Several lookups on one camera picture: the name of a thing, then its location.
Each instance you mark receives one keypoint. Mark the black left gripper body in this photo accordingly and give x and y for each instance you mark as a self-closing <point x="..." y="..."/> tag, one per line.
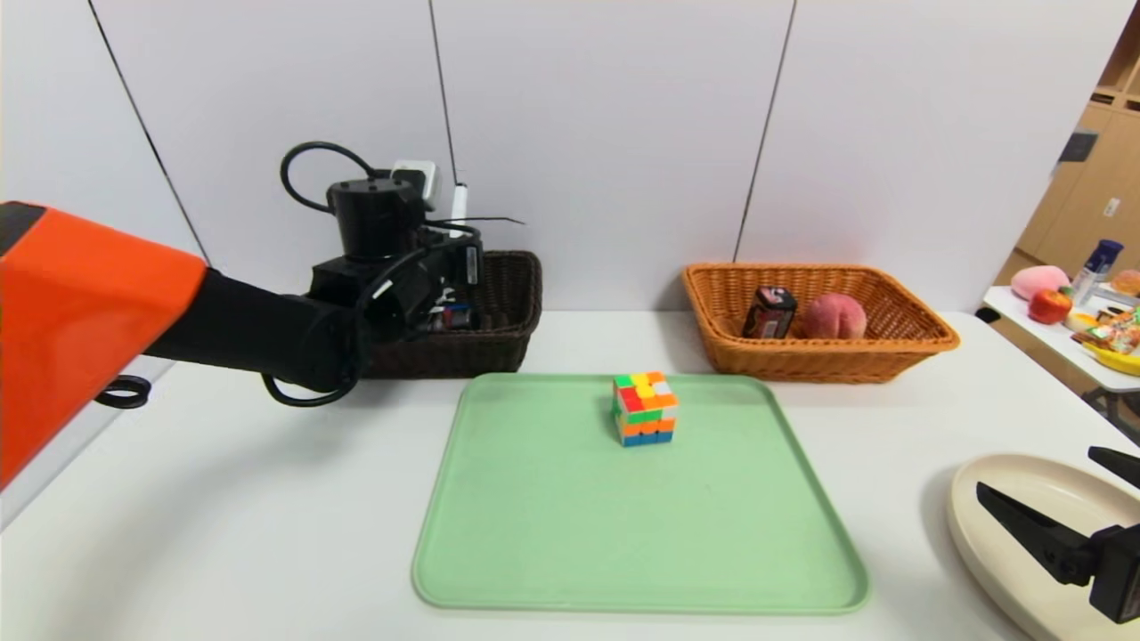
<point x="470" y="264"/>

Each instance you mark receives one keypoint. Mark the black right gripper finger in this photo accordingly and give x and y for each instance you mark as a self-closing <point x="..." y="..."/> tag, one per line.
<point x="1118" y="463"/>
<point x="1038" y="530"/>

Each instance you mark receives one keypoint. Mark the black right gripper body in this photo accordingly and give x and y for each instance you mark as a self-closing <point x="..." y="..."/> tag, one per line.
<point x="1124" y="572"/>

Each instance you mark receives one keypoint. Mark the black cosmetic tube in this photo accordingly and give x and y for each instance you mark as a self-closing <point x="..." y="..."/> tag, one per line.
<point x="454" y="316"/>

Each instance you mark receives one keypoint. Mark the white marker black cap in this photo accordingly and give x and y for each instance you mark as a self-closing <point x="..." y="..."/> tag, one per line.
<point x="460" y="203"/>

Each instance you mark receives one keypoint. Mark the multicolour puzzle cube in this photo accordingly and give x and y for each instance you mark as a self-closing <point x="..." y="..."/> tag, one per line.
<point x="646" y="409"/>

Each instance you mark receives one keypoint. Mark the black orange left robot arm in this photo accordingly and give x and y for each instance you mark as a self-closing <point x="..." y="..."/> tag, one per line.
<point x="89" y="320"/>

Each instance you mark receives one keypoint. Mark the dark brown wicker basket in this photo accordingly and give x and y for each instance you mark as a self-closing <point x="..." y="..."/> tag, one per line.
<point x="509" y="312"/>

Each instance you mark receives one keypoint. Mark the orange wicker basket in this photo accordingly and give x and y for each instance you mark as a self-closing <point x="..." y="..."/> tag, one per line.
<point x="802" y="361"/>

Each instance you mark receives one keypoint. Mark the cream oval plate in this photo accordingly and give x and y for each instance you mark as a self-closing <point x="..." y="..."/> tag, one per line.
<point x="997" y="516"/>

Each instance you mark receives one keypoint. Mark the yellow banana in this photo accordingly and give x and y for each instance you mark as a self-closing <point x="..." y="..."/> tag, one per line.
<point x="1118" y="362"/>

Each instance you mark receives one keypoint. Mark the colourful snack packets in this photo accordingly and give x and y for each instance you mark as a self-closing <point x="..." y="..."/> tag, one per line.
<point x="1113" y="336"/>

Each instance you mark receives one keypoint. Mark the white side table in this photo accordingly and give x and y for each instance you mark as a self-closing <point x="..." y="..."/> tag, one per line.
<point x="1033" y="338"/>

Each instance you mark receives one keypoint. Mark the red apple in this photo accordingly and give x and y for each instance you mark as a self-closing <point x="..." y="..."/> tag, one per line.
<point x="1049" y="308"/>

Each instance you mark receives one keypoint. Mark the round orange bread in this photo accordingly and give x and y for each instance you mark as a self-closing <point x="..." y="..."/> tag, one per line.
<point x="1127" y="284"/>

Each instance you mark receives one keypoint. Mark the white bottle blue cap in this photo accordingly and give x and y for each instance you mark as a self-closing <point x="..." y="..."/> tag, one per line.
<point x="1094" y="267"/>

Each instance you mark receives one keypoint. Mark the pink plush peach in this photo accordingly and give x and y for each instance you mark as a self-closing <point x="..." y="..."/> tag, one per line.
<point x="1038" y="282"/>

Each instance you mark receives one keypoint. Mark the light wooden cabinet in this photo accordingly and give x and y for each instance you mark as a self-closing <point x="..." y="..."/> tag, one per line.
<point x="1091" y="214"/>

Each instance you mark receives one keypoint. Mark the light green plastic tray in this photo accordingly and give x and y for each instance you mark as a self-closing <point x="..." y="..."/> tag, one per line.
<point x="695" y="534"/>

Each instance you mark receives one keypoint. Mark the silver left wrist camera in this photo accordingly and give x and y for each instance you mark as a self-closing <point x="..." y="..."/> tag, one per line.
<point x="420" y="182"/>

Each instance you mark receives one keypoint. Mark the dark grey wall box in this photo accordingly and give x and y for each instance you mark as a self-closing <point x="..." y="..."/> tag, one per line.
<point x="1074" y="149"/>

